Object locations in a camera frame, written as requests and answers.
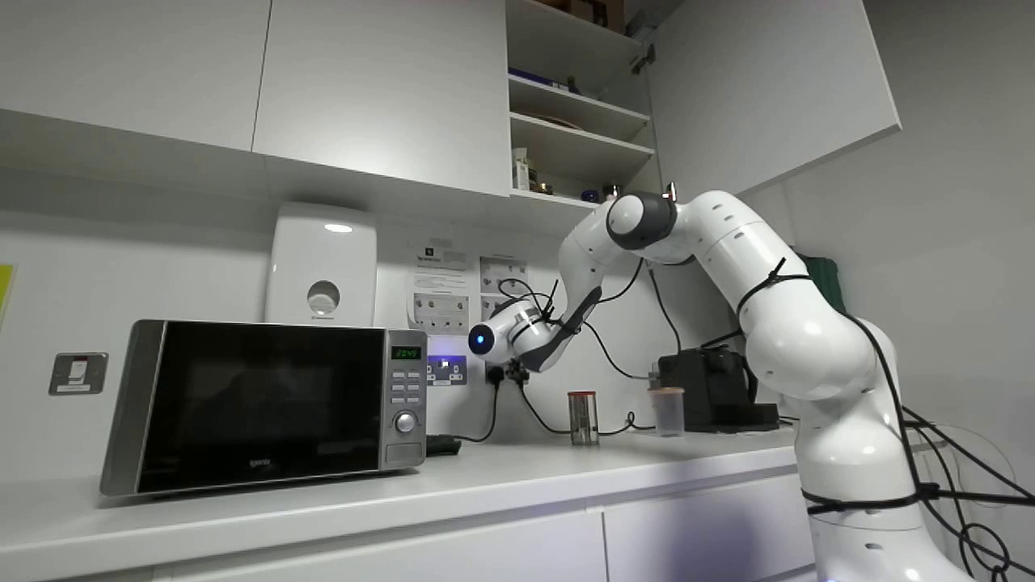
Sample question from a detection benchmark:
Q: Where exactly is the silver wall switch plate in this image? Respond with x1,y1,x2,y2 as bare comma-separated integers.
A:
46,349,110,399

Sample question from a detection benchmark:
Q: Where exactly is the white base cabinet front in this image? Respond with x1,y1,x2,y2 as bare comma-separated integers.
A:
600,469,817,582
147,507,607,582

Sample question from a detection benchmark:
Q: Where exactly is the black coffee machine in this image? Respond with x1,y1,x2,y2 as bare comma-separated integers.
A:
656,341,781,434

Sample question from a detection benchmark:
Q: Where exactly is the small white wall label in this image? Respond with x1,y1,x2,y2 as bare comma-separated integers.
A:
416,244,471,273

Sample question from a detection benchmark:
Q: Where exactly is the printed instruction sheet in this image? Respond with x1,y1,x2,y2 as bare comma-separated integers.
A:
478,288,519,324
409,290,478,335
478,255,530,290

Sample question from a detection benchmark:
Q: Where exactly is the black microwave cable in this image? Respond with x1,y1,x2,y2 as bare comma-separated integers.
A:
428,375,503,459

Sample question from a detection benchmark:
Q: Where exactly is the open white cabinet door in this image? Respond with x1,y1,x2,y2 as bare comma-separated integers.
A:
644,0,901,203

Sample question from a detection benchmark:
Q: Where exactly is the white wall dispenser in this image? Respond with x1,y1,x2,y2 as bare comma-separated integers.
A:
263,200,381,331

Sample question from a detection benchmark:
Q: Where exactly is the open white shelf cabinet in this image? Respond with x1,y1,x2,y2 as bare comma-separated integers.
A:
502,0,663,211

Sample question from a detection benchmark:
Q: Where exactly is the silver black microwave oven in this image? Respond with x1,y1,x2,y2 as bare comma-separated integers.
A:
98,318,434,502

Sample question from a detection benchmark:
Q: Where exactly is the clear plastic cup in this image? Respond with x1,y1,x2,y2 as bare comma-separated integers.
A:
649,384,690,441

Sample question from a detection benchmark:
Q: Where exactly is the white upper cabinet door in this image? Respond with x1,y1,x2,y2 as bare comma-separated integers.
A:
0,0,272,156
252,0,515,200

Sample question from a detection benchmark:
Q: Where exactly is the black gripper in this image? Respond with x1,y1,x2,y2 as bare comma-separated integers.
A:
517,309,575,375

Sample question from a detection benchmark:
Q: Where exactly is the steel double socket plate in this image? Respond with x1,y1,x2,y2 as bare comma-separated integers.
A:
424,353,471,387

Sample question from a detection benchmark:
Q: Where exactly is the green wall dispenser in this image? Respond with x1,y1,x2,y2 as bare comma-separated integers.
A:
802,253,852,318

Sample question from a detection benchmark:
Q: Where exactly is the black coffee machine cable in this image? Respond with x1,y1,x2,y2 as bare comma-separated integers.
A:
515,378,663,441

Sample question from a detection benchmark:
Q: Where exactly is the steel cup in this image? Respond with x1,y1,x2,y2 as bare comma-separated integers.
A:
566,387,600,448

